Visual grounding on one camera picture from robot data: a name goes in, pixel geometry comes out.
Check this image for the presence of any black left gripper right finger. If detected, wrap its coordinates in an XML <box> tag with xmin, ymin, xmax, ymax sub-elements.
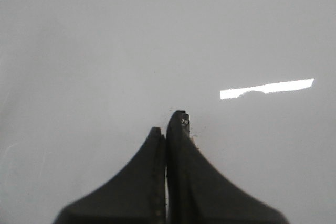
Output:
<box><xmin>166</xmin><ymin>110</ymin><xmax>288</xmax><ymax>223</ymax></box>

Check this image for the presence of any white glossy whiteboard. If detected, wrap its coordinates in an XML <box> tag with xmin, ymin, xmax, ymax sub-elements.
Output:
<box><xmin>1</xmin><ymin>0</ymin><xmax>335</xmax><ymax>223</ymax></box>

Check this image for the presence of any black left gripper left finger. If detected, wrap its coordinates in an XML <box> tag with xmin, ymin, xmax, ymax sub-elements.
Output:
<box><xmin>54</xmin><ymin>127</ymin><xmax>166</xmax><ymax>223</ymax></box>

